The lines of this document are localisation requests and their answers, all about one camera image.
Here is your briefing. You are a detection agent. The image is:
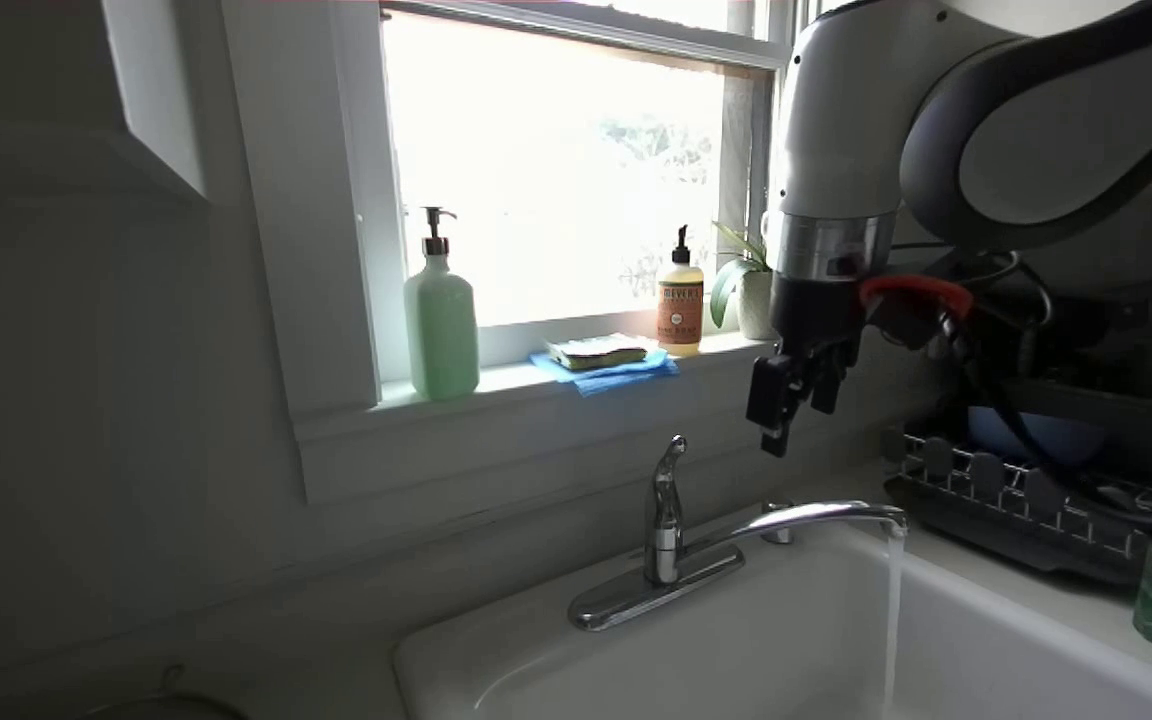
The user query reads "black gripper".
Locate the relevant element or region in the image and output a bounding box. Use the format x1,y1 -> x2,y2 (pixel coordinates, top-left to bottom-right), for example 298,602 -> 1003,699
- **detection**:
747,280 -> 864,455

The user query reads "chrome kitchen faucet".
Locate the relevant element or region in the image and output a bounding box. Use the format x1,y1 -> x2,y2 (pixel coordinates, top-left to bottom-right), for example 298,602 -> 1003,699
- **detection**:
569,436 -> 909,630

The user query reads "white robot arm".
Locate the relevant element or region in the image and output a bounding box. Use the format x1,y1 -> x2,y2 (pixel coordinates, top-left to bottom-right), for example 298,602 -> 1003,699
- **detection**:
747,0 -> 1152,455

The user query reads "potted plant in white pot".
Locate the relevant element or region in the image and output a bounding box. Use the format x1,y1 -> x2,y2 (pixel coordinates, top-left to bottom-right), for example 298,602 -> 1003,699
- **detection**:
710,224 -> 773,340

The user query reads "amber soap dispenser bottle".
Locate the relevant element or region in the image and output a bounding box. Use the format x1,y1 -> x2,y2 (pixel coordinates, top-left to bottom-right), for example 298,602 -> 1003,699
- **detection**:
656,227 -> 703,354

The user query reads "beige sponge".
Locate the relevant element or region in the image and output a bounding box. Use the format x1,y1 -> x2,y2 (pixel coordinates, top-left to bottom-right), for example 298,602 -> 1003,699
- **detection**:
548,335 -> 650,372

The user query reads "blue cloth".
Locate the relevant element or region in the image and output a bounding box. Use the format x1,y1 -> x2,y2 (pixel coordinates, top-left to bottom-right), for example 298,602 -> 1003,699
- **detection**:
529,348 -> 677,395

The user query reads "white kitchen sink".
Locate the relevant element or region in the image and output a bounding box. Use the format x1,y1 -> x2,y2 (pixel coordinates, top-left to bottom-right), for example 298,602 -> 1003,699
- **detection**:
395,526 -> 1152,720

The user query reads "blue bowl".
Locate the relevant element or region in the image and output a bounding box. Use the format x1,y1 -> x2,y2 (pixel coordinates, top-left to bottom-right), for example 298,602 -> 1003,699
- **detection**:
967,403 -> 1110,466

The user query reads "black dish drying rack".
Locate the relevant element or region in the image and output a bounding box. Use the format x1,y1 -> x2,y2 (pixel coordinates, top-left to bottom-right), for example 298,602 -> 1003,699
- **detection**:
883,280 -> 1152,590

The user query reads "white framed window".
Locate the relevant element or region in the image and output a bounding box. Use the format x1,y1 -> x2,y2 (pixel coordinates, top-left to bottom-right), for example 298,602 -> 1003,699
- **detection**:
221,0 -> 781,509

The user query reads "green soap dispenser bottle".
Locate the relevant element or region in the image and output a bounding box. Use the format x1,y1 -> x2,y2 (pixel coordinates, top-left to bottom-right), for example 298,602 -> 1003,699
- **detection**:
406,204 -> 480,398

